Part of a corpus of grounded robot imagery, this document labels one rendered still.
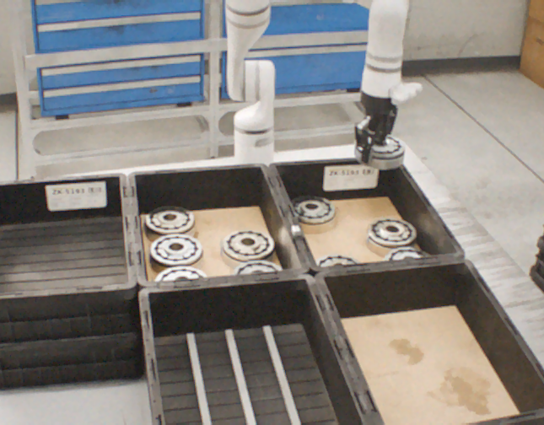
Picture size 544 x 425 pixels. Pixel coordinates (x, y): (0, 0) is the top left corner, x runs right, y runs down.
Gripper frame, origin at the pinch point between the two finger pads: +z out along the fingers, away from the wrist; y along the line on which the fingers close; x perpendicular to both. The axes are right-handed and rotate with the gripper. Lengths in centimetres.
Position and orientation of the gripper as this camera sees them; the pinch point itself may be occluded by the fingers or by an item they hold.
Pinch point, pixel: (372, 153)
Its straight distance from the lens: 160.4
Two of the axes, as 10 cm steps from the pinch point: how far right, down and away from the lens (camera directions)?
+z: -0.5, 8.4, 5.4
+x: 7.9, 3.6, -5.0
